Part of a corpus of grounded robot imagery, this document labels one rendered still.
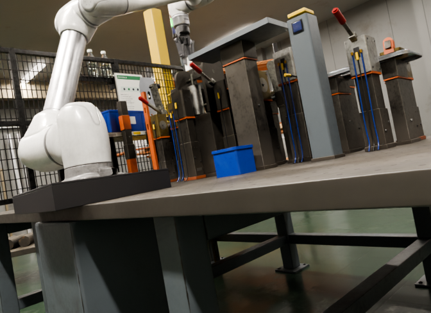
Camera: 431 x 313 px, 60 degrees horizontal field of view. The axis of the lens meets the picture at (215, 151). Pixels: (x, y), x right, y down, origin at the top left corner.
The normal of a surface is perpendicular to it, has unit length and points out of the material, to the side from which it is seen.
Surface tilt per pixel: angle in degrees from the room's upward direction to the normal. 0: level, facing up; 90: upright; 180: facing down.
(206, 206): 90
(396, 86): 90
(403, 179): 90
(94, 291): 90
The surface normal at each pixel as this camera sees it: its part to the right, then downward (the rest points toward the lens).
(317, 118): -0.67, 0.09
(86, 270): 0.67, -0.15
